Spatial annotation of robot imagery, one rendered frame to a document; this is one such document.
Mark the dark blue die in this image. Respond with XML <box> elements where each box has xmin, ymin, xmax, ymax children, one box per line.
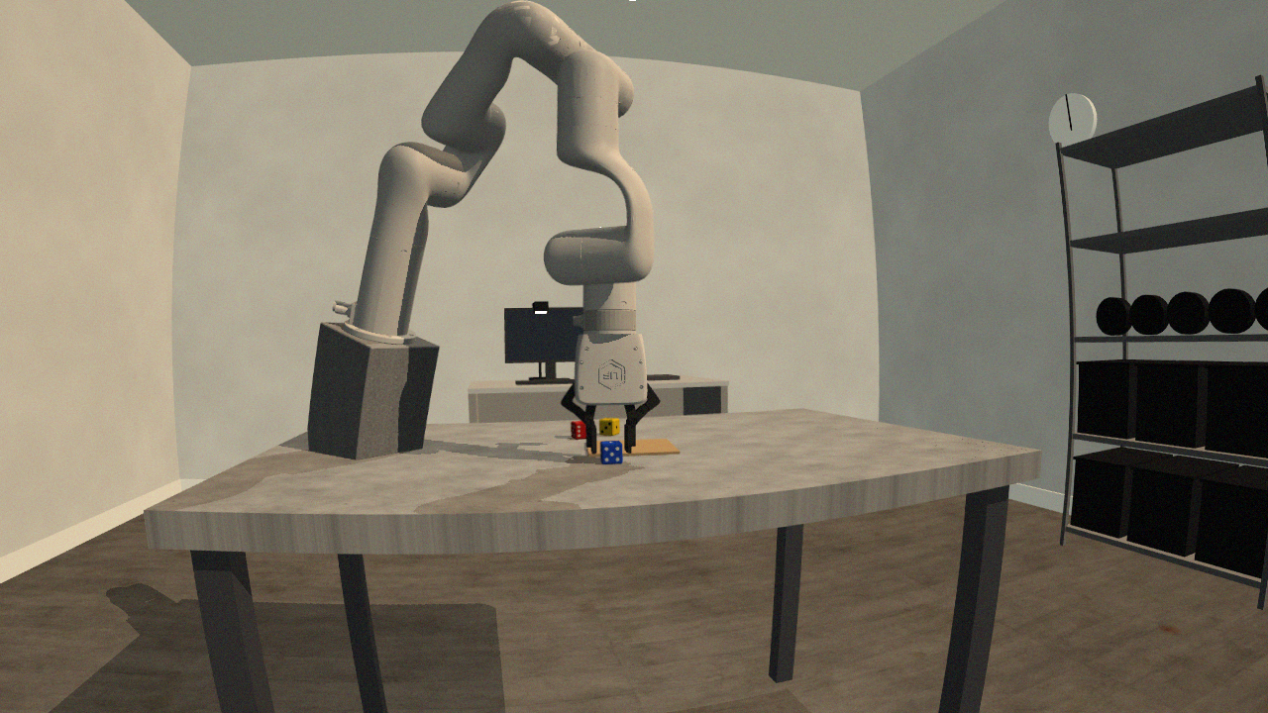
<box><xmin>600</xmin><ymin>442</ymin><xmax>623</xmax><ymax>464</ymax></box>

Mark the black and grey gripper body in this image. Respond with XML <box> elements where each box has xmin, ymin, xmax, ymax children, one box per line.
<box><xmin>574</xmin><ymin>331</ymin><xmax>647</xmax><ymax>405</ymax></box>

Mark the tan flat mat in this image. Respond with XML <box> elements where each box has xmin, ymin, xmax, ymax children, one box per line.
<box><xmin>587</xmin><ymin>439</ymin><xmax>680</xmax><ymax>457</ymax></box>

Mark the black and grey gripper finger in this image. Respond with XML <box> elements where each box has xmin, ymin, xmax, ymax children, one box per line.
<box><xmin>624</xmin><ymin>382</ymin><xmax>661</xmax><ymax>454</ymax></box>
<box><xmin>560</xmin><ymin>383</ymin><xmax>597</xmax><ymax>454</ymax></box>

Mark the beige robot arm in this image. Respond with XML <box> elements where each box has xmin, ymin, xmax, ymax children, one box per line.
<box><xmin>332</xmin><ymin>1</ymin><xmax>654</xmax><ymax>345</ymax></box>

